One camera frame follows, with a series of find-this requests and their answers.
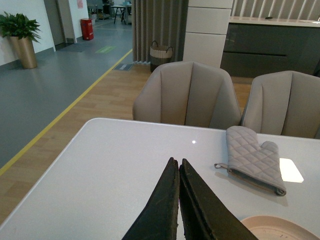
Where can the pink round plate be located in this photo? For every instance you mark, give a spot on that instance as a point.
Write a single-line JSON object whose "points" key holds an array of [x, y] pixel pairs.
{"points": [[266, 227]]}

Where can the white pillar cabinet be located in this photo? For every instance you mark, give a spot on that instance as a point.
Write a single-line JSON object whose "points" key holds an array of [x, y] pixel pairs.
{"points": [[206, 30]]}

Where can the dark grey kitchen counter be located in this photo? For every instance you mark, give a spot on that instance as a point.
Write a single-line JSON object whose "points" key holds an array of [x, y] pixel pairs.
{"points": [[251, 50]]}

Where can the woven basket with handles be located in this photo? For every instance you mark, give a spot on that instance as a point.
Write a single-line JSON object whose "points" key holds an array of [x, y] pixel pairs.
{"points": [[159, 55]]}

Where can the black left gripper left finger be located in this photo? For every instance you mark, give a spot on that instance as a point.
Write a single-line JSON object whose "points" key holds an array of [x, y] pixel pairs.
{"points": [[159, 218]]}

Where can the beige chair on right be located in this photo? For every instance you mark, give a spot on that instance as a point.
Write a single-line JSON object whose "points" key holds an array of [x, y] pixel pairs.
{"points": [[284, 103]]}

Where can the background work table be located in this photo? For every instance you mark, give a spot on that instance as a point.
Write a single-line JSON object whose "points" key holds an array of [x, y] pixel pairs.
{"points": [[124, 12]]}

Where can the grey pleated curtain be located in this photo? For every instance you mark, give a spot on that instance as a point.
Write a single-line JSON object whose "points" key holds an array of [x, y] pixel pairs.
{"points": [[163, 21]]}

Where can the beige chair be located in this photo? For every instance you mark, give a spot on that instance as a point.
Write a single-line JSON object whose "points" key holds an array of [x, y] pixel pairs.
{"points": [[188, 93], [284, 103]]}

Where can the green potted plant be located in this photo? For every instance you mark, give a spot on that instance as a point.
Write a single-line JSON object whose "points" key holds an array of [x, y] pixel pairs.
{"points": [[19, 25]]}

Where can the beige chair on left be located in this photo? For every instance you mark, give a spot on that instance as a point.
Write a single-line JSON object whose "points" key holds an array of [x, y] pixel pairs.
{"points": [[188, 93]]}

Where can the grey quilted oven mitt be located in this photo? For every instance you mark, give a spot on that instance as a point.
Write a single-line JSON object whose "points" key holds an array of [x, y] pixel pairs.
{"points": [[257, 164]]}

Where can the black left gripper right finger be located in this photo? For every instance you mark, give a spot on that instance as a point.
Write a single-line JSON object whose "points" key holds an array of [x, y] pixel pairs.
{"points": [[204, 215]]}

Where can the gold plant pot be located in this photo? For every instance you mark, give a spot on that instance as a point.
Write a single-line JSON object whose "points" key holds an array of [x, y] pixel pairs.
{"points": [[25, 51]]}

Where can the red cabinet box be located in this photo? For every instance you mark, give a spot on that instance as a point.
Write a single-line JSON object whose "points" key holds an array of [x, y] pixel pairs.
{"points": [[87, 29]]}

